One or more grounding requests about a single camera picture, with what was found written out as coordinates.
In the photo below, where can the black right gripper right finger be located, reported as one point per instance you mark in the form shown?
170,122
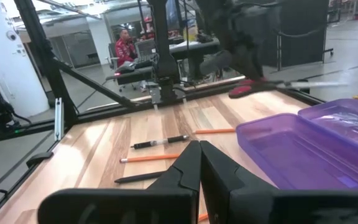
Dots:
291,208

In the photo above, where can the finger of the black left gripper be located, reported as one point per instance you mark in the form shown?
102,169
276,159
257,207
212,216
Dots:
257,67
241,62

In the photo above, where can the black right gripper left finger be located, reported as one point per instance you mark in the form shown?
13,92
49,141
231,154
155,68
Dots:
120,208

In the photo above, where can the orange pencil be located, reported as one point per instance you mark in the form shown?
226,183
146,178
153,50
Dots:
154,158
213,131

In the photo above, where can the black pen clear middle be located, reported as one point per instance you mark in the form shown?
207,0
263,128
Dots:
179,138

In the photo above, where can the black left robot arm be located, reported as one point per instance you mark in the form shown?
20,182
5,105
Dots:
165,46

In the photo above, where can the purple transparent pencil box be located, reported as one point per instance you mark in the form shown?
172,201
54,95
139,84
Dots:
291,155

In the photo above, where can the black office desk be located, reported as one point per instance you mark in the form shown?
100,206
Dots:
135,73
194,49

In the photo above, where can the black room divider panel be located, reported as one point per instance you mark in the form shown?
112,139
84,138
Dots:
303,31

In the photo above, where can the black clamp foot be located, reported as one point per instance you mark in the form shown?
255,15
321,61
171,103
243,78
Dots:
40,158

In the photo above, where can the person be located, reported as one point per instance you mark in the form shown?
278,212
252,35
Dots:
124,49

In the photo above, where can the black office chair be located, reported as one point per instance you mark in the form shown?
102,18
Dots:
113,54

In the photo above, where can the white building pillar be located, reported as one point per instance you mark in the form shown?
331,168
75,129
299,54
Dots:
11,77

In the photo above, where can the silver aluminium bracket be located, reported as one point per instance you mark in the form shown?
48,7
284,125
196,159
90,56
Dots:
58,121

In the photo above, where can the black aluminium table frame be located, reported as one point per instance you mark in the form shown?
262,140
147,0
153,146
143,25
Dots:
40,46

